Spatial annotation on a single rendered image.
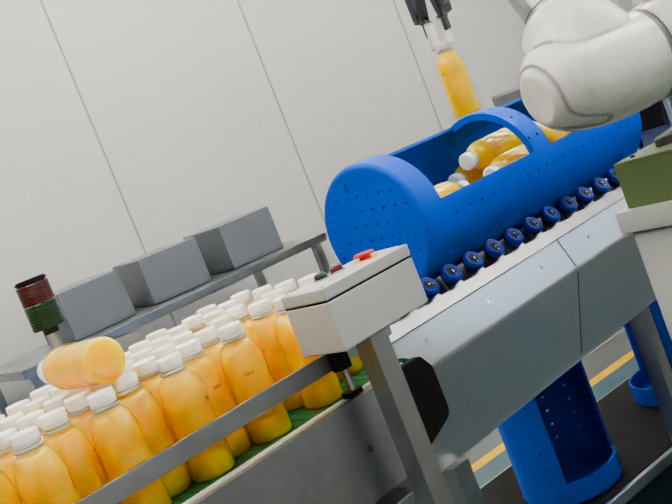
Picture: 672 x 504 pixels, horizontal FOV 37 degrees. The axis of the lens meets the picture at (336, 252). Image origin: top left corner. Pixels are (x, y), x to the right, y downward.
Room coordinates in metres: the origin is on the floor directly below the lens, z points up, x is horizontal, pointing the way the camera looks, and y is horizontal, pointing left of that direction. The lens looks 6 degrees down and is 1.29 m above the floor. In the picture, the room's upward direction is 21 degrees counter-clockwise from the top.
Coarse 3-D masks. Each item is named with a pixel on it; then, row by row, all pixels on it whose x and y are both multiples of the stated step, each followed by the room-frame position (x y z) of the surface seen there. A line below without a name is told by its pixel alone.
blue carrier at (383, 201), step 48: (432, 144) 2.28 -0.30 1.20; (528, 144) 2.16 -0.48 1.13; (576, 144) 2.26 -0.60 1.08; (624, 144) 2.41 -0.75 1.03; (336, 192) 2.04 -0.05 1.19; (384, 192) 1.94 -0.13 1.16; (432, 192) 1.92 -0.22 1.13; (480, 192) 2.01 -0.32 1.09; (528, 192) 2.12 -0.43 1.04; (336, 240) 2.08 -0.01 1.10; (384, 240) 1.98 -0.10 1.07; (432, 240) 1.90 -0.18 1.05; (480, 240) 2.04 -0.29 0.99
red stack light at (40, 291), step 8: (40, 280) 1.88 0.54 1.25; (24, 288) 1.87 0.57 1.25; (32, 288) 1.87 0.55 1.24; (40, 288) 1.87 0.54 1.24; (48, 288) 1.89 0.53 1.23; (24, 296) 1.87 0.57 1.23; (32, 296) 1.87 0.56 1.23; (40, 296) 1.87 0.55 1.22; (48, 296) 1.88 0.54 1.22; (24, 304) 1.87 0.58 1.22; (32, 304) 1.87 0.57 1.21
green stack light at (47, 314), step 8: (40, 304) 1.87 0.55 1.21; (48, 304) 1.87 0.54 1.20; (56, 304) 1.89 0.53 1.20; (24, 312) 1.89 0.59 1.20; (32, 312) 1.87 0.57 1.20; (40, 312) 1.87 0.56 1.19; (48, 312) 1.87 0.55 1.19; (56, 312) 1.88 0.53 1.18; (32, 320) 1.87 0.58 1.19; (40, 320) 1.87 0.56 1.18; (48, 320) 1.87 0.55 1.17; (56, 320) 1.88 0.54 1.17; (64, 320) 1.90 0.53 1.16; (32, 328) 1.88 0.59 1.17; (40, 328) 1.87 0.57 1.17
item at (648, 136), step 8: (656, 104) 2.73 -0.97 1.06; (664, 104) 2.73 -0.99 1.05; (640, 112) 2.76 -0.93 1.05; (648, 112) 2.75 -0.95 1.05; (656, 112) 2.73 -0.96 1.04; (664, 112) 2.73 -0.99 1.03; (648, 120) 2.75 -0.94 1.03; (656, 120) 2.74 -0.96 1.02; (664, 120) 2.72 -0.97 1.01; (648, 128) 2.76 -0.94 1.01; (656, 128) 2.76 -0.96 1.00; (664, 128) 2.74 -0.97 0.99; (648, 136) 2.78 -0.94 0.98; (656, 136) 2.77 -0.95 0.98; (648, 144) 2.79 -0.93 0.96
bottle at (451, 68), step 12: (444, 60) 2.43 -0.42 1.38; (456, 60) 2.43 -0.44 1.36; (444, 72) 2.44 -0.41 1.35; (456, 72) 2.43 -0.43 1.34; (444, 84) 2.45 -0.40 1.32; (456, 84) 2.43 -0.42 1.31; (468, 84) 2.43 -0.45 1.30; (456, 96) 2.43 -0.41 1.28; (468, 96) 2.43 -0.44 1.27; (456, 108) 2.44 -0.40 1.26; (468, 108) 2.43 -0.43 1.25
